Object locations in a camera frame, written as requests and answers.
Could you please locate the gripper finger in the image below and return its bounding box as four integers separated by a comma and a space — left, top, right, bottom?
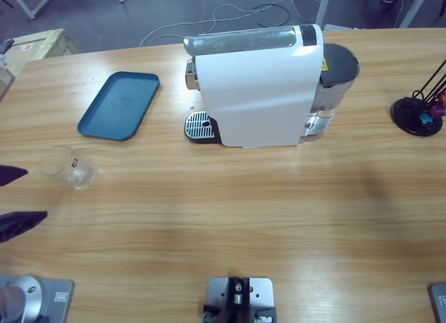
0, 165, 29, 188
0, 211, 49, 244

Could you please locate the clear drinking glass red logo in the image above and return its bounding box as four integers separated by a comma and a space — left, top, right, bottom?
38, 144, 99, 190

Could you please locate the grey coffee machine lever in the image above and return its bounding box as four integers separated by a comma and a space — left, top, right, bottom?
183, 25, 298, 56

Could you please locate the white capsule coffee machine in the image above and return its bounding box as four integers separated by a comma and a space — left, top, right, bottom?
183, 24, 325, 150

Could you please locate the blue plastic tray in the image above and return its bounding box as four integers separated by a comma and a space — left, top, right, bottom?
76, 70, 161, 142

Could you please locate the grey metal clamp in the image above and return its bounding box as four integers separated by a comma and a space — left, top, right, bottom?
0, 38, 15, 66

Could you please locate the wooden shipping crate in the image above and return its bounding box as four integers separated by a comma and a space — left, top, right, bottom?
0, 28, 80, 78

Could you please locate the black drip tray metal grille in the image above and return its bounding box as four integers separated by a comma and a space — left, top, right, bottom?
183, 110, 222, 144

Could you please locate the clear water tank black lid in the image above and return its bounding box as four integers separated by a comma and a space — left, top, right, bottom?
305, 43, 360, 139

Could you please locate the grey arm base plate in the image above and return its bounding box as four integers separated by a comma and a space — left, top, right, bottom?
427, 283, 446, 323
0, 274, 75, 323

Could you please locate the white metal table frame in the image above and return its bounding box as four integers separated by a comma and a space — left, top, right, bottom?
0, 0, 59, 20

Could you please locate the white floor cable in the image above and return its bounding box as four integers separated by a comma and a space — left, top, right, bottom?
139, 0, 292, 48
288, 0, 321, 22

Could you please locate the black floor cable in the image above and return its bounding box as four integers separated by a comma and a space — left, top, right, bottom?
252, 2, 292, 28

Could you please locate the black wire capsule stand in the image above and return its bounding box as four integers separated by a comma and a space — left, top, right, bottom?
390, 57, 446, 137

